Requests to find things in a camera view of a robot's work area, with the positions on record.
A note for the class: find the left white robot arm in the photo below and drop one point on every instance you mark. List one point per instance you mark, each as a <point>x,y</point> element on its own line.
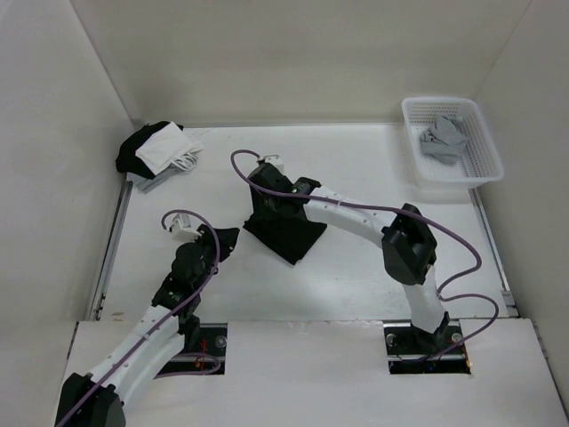
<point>101,396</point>

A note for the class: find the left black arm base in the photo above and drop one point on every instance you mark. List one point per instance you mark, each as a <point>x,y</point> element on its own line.
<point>204,355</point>

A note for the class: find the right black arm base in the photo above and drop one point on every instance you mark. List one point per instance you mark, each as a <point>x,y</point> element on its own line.
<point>413,353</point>

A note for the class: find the folded grey tank top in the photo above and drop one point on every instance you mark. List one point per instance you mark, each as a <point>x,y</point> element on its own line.
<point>145,185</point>

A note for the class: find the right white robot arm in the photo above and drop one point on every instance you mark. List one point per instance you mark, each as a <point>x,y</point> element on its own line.
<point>408,248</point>

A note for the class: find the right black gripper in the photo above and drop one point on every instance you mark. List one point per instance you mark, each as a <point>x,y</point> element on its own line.
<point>258,192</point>

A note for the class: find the black tank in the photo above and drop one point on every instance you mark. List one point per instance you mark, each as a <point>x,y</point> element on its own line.
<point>281,225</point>
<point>127,161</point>

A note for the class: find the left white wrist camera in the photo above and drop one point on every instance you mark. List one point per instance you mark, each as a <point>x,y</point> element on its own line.
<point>182,230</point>

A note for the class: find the white plastic basket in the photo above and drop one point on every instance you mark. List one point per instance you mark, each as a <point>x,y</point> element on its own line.
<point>479,162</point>

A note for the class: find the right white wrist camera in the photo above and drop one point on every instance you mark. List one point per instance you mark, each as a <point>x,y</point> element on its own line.
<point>274,160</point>

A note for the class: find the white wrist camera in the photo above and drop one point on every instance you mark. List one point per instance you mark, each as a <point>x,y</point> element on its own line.
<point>274,160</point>
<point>182,230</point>

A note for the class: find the folded black tank top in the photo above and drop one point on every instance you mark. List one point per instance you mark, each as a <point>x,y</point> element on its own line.
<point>127,161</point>

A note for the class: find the folded white tank top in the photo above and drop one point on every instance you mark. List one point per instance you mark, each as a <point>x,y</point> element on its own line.
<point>169,147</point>

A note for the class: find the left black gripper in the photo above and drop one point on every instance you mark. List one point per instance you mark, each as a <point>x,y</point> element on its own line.
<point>228,240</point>

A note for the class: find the grey tank top in basket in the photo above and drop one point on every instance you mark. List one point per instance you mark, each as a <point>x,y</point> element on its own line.
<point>444,141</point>

